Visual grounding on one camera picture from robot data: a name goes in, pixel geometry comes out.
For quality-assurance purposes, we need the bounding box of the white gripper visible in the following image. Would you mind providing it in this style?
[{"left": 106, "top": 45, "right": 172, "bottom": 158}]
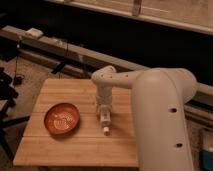
[{"left": 96, "top": 95, "right": 112, "bottom": 117}]

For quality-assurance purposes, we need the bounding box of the white plastic bottle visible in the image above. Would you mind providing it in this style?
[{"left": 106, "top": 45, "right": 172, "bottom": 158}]
[{"left": 100, "top": 105, "right": 111, "bottom": 135}]

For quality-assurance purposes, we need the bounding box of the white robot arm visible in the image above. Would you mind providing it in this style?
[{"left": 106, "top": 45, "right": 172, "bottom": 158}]
[{"left": 91, "top": 66, "right": 197, "bottom": 171}]

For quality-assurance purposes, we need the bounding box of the orange ceramic bowl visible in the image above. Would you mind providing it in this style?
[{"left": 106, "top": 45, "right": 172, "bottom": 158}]
[{"left": 44, "top": 103, "right": 80, "bottom": 135}]

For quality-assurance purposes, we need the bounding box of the wooden slat table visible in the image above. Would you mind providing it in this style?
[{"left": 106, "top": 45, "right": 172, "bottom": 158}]
[{"left": 13, "top": 79, "right": 138, "bottom": 167}]

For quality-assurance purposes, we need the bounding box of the long wooden beam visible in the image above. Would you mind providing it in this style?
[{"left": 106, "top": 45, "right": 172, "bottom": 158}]
[{"left": 0, "top": 26, "right": 213, "bottom": 107}]

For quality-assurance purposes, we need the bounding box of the small white box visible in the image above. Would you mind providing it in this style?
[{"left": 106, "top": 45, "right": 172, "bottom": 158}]
[{"left": 26, "top": 28, "right": 43, "bottom": 38}]

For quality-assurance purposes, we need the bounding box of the wooden upper shelf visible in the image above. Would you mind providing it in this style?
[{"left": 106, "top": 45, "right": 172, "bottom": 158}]
[{"left": 46, "top": 0, "right": 213, "bottom": 36}]

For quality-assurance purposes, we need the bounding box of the black cable with plug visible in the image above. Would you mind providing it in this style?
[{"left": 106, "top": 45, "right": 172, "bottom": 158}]
[{"left": 12, "top": 41, "right": 25, "bottom": 86}]

